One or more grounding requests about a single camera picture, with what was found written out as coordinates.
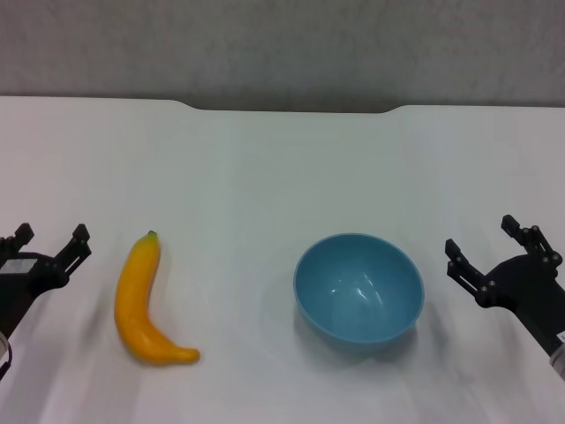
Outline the yellow banana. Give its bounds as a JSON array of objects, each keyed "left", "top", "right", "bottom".
[{"left": 113, "top": 230, "right": 201, "bottom": 366}]

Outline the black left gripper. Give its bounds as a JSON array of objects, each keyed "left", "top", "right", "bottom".
[{"left": 0, "top": 223, "right": 93, "bottom": 339}]

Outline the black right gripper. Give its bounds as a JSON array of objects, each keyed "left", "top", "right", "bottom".
[{"left": 444, "top": 214, "right": 565, "bottom": 355}]

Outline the blue bowl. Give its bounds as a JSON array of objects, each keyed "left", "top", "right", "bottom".
[{"left": 293, "top": 232, "right": 426, "bottom": 354}]

